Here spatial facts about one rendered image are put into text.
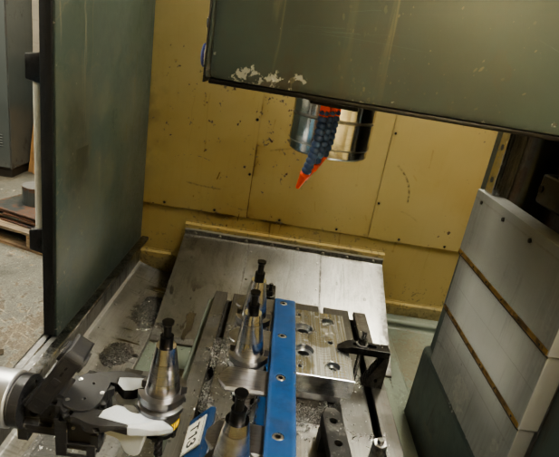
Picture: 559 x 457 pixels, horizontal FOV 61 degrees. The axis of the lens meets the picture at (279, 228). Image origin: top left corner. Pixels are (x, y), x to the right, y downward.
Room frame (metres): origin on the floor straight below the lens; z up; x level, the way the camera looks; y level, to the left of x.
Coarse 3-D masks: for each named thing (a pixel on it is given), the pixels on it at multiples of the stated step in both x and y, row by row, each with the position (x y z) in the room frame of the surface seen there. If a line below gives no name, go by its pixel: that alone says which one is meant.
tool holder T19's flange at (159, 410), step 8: (144, 384) 0.51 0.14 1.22; (184, 384) 0.52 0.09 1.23; (144, 392) 0.49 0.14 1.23; (184, 392) 0.51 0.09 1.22; (144, 400) 0.48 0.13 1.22; (152, 400) 0.48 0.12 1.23; (160, 400) 0.48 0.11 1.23; (168, 400) 0.48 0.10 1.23; (176, 400) 0.49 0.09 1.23; (184, 400) 0.51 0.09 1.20; (144, 408) 0.48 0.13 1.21; (152, 408) 0.47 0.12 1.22; (160, 408) 0.47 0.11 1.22; (168, 408) 0.48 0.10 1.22; (176, 408) 0.49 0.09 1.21; (152, 416) 0.47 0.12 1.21; (160, 416) 0.47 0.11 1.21; (168, 416) 0.48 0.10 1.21
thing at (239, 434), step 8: (224, 424) 0.39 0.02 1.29; (232, 424) 0.39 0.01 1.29; (248, 424) 0.39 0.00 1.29; (224, 432) 0.39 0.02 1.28; (232, 432) 0.38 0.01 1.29; (240, 432) 0.39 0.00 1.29; (248, 432) 0.39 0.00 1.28; (224, 440) 0.39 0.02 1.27; (232, 440) 0.38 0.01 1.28; (240, 440) 0.38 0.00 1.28; (248, 440) 0.39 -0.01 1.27; (216, 448) 0.39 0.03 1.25; (224, 448) 0.38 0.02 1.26; (232, 448) 0.38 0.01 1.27; (240, 448) 0.38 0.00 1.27; (248, 448) 0.39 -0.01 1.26; (216, 456) 0.39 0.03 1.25; (224, 456) 0.38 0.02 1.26; (232, 456) 0.38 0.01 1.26; (240, 456) 0.38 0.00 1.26; (248, 456) 0.39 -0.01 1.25
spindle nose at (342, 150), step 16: (304, 112) 0.90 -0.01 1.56; (352, 112) 0.88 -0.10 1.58; (368, 112) 0.90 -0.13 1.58; (304, 128) 0.89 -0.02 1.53; (336, 128) 0.87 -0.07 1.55; (352, 128) 0.88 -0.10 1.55; (368, 128) 0.91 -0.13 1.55; (304, 144) 0.89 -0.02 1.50; (336, 144) 0.87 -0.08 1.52; (352, 144) 0.88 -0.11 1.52; (368, 144) 0.92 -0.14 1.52; (352, 160) 0.89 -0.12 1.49
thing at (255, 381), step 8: (232, 368) 0.58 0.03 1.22; (240, 368) 0.58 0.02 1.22; (224, 376) 0.56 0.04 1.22; (232, 376) 0.56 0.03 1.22; (240, 376) 0.56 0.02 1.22; (248, 376) 0.57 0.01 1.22; (256, 376) 0.57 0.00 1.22; (264, 376) 0.57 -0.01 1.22; (224, 384) 0.54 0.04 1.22; (232, 384) 0.54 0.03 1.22; (240, 384) 0.55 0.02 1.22; (248, 384) 0.55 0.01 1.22; (256, 384) 0.55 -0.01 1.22; (264, 384) 0.56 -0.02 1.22; (232, 392) 0.54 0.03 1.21; (256, 392) 0.54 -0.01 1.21; (264, 392) 0.54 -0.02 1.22
